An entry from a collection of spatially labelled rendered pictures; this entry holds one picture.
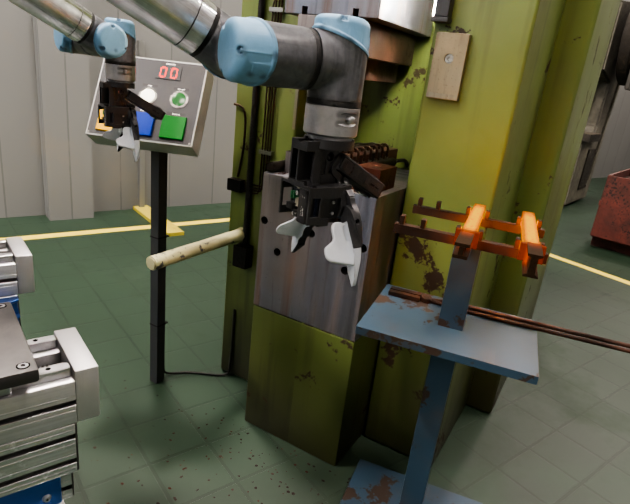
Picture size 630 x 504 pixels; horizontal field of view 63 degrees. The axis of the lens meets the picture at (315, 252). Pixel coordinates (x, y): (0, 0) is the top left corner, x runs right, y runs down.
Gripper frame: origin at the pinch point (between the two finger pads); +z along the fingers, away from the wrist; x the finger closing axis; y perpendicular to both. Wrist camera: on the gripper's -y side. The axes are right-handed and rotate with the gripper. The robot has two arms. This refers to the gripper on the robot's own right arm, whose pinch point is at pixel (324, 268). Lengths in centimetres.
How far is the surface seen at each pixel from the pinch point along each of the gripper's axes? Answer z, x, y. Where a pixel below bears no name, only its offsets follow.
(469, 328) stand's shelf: 26, -6, -54
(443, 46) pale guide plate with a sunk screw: -38, -42, -68
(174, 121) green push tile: -9, -98, -16
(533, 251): -2.4, 12.3, -38.1
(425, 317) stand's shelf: 26, -15, -48
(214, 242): 30, -94, -30
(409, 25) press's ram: -44, -59, -72
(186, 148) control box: -2, -93, -19
